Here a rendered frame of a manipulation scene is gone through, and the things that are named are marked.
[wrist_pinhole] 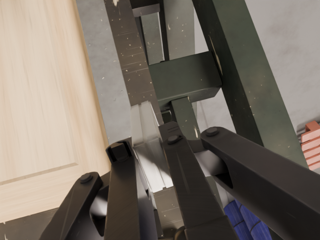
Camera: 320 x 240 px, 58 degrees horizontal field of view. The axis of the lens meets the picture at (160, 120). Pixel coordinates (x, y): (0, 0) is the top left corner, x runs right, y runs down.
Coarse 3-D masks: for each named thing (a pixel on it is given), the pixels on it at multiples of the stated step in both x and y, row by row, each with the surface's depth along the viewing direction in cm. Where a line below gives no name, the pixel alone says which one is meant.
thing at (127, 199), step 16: (112, 144) 14; (128, 144) 14; (112, 160) 14; (128, 160) 14; (112, 176) 13; (128, 176) 12; (112, 192) 11; (128, 192) 11; (144, 192) 13; (112, 208) 10; (128, 208) 10; (144, 208) 11; (112, 224) 10; (128, 224) 9; (144, 224) 10
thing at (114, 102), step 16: (80, 0) 53; (96, 0) 53; (80, 16) 52; (96, 16) 52; (96, 32) 51; (96, 48) 51; (112, 48) 51; (96, 64) 50; (112, 64) 50; (96, 80) 49; (112, 80) 49; (112, 96) 49; (112, 112) 48; (128, 112) 48; (112, 128) 47; (128, 128) 47
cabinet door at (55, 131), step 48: (0, 0) 55; (48, 0) 55; (0, 48) 53; (48, 48) 53; (0, 96) 51; (48, 96) 51; (96, 96) 51; (0, 144) 49; (48, 144) 49; (96, 144) 49; (0, 192) 47; (48, 192) 47
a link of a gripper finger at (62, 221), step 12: (84, 180) 13; (96, 180) 13; (72, 192) 13; (84, 192) 12; (96, 192) 13; (60, 204) 12; (72, 204) 12; (84, 204) 12; (60, 216) 11; (72, 216) 11; (84, 216) 11; (48, 228) 11; (60, 228) 10; (72, 228) 10; (84, 228) 11; (96, 228) 13
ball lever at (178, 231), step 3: (180, 228) 34; (183, 228) 34; (177, 231) 34; (180, 231) 34; (183, 231) 33; (174, 234) 34; (177, 234) 34; (180, 234) 33; (183, 234) 33; (174, 237) 34; (177, 237) 33; (180, 237) 33; (183, 237) 33
